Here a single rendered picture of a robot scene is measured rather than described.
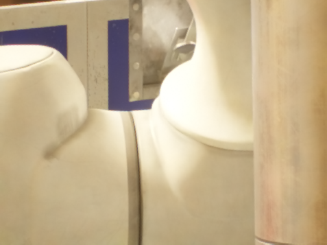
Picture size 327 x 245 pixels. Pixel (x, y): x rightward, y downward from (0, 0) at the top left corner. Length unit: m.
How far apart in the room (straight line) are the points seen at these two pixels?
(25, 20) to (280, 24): 1.00
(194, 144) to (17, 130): 0.11
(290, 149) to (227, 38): 0.24
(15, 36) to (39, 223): 0.74
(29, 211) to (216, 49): 0.15
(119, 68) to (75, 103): 0.78
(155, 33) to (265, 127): 1.07
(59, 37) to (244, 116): 0.78
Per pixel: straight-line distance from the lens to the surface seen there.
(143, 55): 2.06
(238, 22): 1.20
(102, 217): 1.25
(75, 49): 2.00
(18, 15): 1.97
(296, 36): 0.98
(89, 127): 1.26
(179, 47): 2.02
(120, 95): 2.04
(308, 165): 0.98
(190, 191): 1.24
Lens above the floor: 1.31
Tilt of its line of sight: 13 degrees down
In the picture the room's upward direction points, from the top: straight up
